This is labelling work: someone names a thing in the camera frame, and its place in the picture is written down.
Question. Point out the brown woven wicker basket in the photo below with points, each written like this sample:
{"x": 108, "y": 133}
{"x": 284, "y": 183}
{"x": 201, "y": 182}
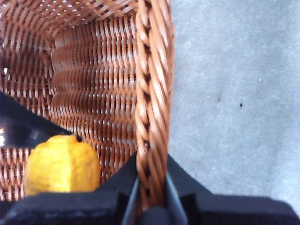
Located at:
{"x": 93, "y": 82}

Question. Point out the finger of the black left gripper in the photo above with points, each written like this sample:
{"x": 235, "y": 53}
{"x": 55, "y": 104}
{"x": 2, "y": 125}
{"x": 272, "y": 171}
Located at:
{"x": 21, "y": 126}

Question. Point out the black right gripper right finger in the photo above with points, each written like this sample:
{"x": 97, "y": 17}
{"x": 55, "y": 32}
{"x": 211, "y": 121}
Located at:
{"x": 185, "y": 182}

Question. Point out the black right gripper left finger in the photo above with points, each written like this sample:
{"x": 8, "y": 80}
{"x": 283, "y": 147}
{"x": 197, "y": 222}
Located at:
{"x": 123, "y": 180}

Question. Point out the yellow corn cob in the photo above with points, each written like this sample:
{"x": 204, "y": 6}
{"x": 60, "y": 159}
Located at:
{"x": 61, "y": 166}

